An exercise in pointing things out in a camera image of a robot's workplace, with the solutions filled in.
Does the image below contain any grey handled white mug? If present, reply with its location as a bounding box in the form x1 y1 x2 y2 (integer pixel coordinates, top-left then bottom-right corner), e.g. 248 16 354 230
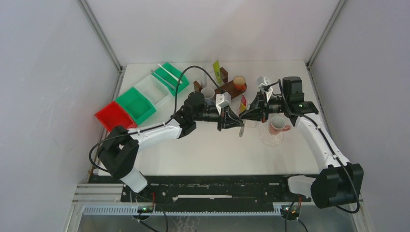
201 87 215 104

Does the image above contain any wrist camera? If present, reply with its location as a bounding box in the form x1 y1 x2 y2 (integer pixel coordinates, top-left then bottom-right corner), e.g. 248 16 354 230
215 92 231 115
257 76 273 102

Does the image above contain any green bin with rack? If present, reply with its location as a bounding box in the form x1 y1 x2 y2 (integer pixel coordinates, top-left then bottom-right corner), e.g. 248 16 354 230
115 87 156 125

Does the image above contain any red cup bin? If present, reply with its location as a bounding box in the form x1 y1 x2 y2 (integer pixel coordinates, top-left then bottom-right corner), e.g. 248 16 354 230
94 101 137 132

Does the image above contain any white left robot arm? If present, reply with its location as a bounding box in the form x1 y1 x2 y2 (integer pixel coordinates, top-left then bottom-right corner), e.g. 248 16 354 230
95 92 244 202

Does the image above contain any green toothbrush bin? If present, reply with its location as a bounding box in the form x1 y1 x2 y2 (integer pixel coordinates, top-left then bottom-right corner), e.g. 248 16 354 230
151 62 189 96

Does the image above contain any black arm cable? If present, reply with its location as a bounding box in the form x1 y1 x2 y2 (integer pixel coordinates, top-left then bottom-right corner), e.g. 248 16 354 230
88 65 225 174
263 79 361 215

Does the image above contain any clear rectangular acrylic plate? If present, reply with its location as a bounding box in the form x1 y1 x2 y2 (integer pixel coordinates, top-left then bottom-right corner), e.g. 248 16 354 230
241 119 259 128

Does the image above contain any clear oval acrylic plate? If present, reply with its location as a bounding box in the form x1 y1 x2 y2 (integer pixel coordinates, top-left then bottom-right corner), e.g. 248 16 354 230
257 123 284 146

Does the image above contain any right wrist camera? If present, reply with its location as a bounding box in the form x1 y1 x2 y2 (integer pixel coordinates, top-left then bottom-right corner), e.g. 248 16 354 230
257 76 273 102

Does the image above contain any light blue toothbrush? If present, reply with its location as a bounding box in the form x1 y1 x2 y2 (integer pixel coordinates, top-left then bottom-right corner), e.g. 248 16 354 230
151 72 176 89

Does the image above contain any green toothpaste tube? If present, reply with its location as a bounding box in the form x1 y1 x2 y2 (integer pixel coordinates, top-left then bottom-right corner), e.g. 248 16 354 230
212 60 223 85

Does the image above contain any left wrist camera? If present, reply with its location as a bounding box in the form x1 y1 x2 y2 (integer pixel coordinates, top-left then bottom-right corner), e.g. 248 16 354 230
215 92 231 115

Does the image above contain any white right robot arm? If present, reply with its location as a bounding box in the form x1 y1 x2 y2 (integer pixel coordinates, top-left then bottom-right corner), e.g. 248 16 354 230
239 76 364 214

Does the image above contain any yellow toothpaste tube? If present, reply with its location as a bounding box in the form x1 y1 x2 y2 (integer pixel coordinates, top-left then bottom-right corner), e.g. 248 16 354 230
238 103 247 114

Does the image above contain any pink toothpaste tube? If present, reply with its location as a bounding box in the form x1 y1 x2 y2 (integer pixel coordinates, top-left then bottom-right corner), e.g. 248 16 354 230
240 94 248 107

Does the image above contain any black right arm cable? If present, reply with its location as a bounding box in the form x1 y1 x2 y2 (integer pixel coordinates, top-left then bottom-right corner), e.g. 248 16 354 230
263 79 361 215

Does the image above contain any brown ceramic cup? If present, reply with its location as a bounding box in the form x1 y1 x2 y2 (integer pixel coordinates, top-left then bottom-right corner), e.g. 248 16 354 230
233 76 247 91

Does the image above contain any pink printed white mug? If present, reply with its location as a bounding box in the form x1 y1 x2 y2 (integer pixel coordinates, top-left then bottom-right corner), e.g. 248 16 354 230
268 116 291 135

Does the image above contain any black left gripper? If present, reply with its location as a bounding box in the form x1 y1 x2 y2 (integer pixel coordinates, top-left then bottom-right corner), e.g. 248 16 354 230
193 105 243 131

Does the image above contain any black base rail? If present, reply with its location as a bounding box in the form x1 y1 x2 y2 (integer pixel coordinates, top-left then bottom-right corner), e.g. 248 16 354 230
88 174 316 213

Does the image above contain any white toothpaste bin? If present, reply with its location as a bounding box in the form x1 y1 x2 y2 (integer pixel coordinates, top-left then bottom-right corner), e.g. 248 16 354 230
133 75 172 109

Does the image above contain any aluminium frame post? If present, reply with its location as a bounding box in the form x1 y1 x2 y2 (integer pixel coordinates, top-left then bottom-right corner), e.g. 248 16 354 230
77 0 123 73

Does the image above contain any brown oval wooden tray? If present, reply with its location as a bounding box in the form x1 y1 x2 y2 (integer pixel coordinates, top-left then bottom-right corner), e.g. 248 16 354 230
214 81 245 99

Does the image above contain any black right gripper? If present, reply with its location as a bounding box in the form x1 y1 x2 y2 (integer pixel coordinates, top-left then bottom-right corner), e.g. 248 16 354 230
239 89 288 123

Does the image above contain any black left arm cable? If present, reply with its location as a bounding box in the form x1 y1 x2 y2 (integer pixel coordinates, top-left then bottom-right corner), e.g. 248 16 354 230
88 65 225 174

